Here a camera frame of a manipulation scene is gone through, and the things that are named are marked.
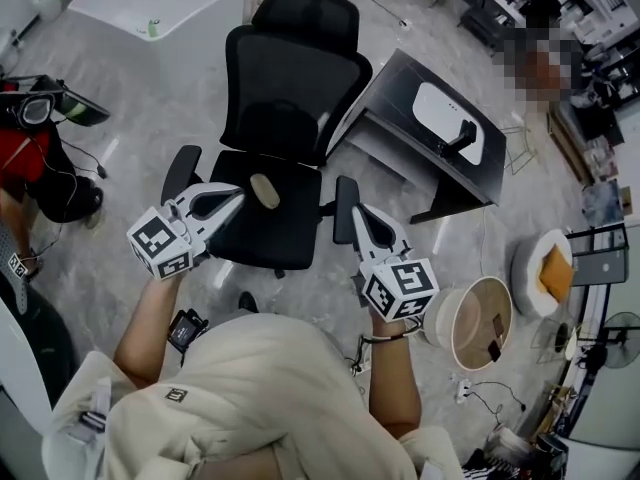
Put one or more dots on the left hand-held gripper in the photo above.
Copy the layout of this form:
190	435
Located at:
160	243

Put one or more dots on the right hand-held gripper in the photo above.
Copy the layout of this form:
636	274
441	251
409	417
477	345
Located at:
400	290

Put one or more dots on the black standing fan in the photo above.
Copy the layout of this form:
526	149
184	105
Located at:
622	340

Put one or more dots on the orange cushion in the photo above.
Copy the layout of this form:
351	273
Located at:
555	270

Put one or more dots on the black backpack with goggles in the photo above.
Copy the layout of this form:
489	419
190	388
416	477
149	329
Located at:
75	105

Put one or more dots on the silver laptop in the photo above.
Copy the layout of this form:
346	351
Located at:
597	268

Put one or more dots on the white round pouf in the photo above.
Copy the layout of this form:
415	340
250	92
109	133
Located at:
525	273

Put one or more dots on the white rounded table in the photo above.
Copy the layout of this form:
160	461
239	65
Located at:
22	363

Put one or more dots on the white power strip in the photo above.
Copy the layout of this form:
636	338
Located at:
463	390

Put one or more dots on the black desk stand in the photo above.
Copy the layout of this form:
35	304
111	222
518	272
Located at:
462	138

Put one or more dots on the grey canvas picture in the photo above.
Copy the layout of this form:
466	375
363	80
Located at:
605	203

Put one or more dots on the white oval desk pad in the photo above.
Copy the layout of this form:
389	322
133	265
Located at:
435	108

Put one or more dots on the beige oval object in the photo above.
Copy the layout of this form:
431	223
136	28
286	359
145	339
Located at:
265	191

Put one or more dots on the person's right forearm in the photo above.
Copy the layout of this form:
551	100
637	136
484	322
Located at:
395	383

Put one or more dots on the round wooden side table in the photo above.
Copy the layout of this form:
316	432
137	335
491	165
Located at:
480	318

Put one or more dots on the pale green bottle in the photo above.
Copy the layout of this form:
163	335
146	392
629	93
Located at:
154	29

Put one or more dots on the dark green seat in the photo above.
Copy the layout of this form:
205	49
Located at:
47	338

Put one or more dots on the black desk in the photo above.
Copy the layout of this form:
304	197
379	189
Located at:
395	88

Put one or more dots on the black phone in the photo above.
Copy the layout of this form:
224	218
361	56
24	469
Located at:
495	352

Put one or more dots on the person's left forearm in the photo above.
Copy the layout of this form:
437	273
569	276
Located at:
142	328

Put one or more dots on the black office chair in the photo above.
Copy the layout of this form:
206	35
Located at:
290	68

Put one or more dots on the black waist device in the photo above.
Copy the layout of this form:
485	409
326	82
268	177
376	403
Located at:
185	330

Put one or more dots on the brown phone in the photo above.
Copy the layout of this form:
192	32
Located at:
498	324

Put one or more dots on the person's beige shirt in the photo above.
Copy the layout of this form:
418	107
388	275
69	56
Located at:
260	393

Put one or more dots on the person's left black shoe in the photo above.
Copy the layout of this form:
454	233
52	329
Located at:
248	302

